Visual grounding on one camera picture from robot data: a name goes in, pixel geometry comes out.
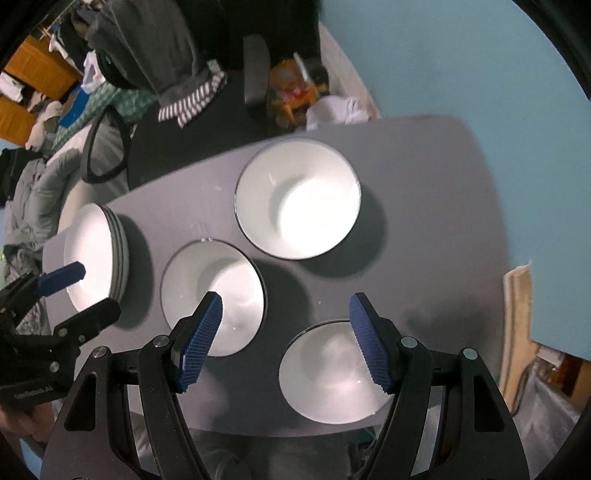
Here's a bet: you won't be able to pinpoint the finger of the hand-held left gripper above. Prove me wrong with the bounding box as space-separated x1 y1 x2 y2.
52 298 122 346
38 261 87 297

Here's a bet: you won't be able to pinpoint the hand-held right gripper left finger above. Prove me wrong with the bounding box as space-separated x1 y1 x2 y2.
41 291 225 480

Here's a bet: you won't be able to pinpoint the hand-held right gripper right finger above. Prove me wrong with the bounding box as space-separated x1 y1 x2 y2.
348 292 527 480

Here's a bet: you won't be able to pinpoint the stack of white plates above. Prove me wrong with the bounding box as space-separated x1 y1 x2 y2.
64 203 116 312

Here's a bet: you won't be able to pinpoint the white bowl with dark rim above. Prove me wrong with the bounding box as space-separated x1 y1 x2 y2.
235 138 362 260
160 239 267 357
278 319 398 423

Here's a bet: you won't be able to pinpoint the white plate with dark rim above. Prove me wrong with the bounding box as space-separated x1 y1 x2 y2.
102 205 123 303
108 211 129 303

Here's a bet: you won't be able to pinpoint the person's left hand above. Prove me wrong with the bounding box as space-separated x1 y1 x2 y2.
0 401 52 445

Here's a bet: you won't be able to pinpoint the grey down jacket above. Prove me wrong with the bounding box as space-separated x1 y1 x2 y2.
4 148 85 252

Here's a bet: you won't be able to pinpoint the wooden plank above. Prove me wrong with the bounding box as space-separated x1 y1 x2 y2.
502 264 539 418

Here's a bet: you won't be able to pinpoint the beige and olive clothes pile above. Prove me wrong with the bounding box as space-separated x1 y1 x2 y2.
25 99 65 151

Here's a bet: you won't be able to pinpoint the blue flat box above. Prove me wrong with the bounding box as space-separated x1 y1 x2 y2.
59 92 94 128

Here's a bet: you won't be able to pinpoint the green checked tablecloth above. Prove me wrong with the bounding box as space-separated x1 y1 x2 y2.
51 87 158 153

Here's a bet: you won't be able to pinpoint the clear plastic sack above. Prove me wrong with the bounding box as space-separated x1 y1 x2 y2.
507 351 583 464

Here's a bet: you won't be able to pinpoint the black office chair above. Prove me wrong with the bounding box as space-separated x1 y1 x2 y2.
83 0 324 191

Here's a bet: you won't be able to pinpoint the wooden louvred wardrobe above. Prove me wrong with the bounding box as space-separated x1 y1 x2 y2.
0 36 80 140

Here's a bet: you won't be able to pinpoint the white tied bag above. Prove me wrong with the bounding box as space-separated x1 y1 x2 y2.
306 95 371 131

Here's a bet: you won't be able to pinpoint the grey sweater striped cuffs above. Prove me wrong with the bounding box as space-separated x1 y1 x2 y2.
87 0 228 128

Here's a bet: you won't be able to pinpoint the yellow toy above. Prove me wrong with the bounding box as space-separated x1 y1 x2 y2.
269 58 329 126

